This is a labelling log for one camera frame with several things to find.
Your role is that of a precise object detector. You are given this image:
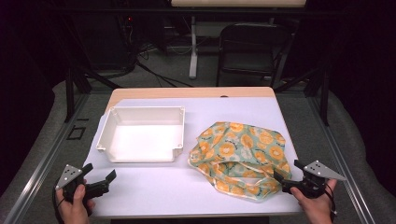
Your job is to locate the black floor cable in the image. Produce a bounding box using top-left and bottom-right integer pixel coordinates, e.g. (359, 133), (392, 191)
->
(134, 59), (194, 89)

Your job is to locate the white stand leg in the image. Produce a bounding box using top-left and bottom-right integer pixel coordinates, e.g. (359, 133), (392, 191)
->
(188, 15), (200, 79)

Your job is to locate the person's left hand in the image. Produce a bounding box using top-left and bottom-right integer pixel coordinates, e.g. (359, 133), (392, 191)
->
(55, 184), (96, 224)

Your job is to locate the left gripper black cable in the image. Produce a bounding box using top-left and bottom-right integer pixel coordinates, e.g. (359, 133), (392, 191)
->
(51, 189), (65, 224)

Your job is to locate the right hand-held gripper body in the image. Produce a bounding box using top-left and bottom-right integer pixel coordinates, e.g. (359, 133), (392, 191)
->
(281, 160), (347, 200)

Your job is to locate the floral cloth bag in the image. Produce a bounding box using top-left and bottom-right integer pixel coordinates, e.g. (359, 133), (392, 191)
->
(187, 120), (294, 203)

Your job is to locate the white table mat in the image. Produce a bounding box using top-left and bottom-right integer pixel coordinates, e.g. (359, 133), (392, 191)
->
(83, 96), (304, 219)

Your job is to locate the black frame post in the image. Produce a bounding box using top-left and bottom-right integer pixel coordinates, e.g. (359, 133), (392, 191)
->
(319, 65), (331, 126)
(64, 65), (77, 123)

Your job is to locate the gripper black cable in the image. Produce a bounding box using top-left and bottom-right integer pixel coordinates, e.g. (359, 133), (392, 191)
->
(324, 182), (339, 222)
(51, 189), (65, 224)

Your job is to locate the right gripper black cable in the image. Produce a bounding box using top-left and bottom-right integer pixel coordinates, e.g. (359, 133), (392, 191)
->
(324, 182), (339, 222)

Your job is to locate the white plastic tray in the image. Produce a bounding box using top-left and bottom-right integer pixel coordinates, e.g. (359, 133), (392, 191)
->
(95, 105), (187, 164)

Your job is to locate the person's right hand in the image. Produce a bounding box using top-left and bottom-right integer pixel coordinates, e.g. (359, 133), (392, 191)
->
(290, 178), (338, 224)

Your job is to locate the dark cabinet with red light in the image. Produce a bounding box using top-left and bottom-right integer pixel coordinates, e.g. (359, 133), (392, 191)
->
(70, 11), (138, 72)

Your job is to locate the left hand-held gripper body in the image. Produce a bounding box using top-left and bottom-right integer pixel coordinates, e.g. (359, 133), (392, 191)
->
(55, 163), (110, 203)

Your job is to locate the aluminium rail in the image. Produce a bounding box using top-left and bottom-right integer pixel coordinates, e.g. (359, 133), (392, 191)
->
(2, 92), (92, 224)
(305, 92), (376, 224)

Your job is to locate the black folding chair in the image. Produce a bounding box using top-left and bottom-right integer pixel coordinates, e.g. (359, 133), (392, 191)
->
(216, 21), (295, 89)

